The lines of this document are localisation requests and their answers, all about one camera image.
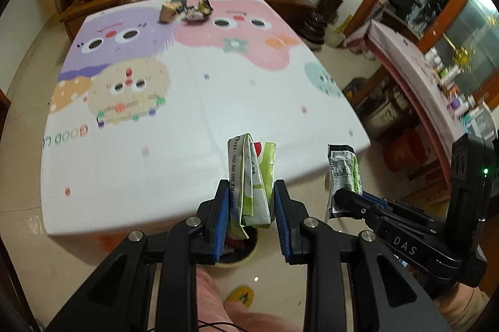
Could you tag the table with pink cloth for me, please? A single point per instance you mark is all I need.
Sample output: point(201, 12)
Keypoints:
point(405, 63)

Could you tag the person's right forearm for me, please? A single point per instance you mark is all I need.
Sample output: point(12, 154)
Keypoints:
point(464, 301)

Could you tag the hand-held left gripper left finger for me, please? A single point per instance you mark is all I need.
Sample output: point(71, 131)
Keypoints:
point(222, 223)

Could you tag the yellow-rimmed black trash bin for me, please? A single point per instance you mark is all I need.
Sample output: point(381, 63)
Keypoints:
point(245, 258)

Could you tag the green black snack wrapper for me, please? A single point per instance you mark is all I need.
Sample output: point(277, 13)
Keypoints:
point(343, 168)

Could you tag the person's right leg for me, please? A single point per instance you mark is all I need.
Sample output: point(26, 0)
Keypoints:
point(265, 322)

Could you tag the small brown carton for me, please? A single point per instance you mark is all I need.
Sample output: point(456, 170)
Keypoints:
point(169, 13)

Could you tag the tall dark basket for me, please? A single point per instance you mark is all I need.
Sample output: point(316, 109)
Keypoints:
point(330, 4)

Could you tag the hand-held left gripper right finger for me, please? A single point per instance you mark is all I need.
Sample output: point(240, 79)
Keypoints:
point(282, 223)

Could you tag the printed cartoon tablecloth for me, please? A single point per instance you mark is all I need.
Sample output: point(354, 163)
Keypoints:
point(156, 160)

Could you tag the white crumpled packet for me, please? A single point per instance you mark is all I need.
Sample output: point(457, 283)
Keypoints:
point(195, 18)

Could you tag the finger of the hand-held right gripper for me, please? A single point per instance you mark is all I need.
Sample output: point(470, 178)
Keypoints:
point(351, 203)
point(376, 201)

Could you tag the gold dark snack wrapper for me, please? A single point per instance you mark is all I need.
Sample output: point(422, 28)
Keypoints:
point(203, 6)

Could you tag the person's leg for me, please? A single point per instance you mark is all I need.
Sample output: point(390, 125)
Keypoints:
point(265, 322)
point(210, 297)

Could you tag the yellow embroidered slipper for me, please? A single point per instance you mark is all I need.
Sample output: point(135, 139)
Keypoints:
point(239, 295)

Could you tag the orange plastic stool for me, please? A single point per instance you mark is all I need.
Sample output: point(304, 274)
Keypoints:
point(113, 240)

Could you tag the green white wrapper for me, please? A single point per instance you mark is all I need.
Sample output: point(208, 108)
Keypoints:
point(249, 191)

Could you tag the person's left leg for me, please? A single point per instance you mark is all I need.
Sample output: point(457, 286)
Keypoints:
point(210, 297)

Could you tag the dark brown stacked stand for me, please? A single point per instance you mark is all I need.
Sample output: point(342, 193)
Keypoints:
point(312, 32)

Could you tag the orange bucket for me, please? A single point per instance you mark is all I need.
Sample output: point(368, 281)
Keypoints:
point(403, 151)

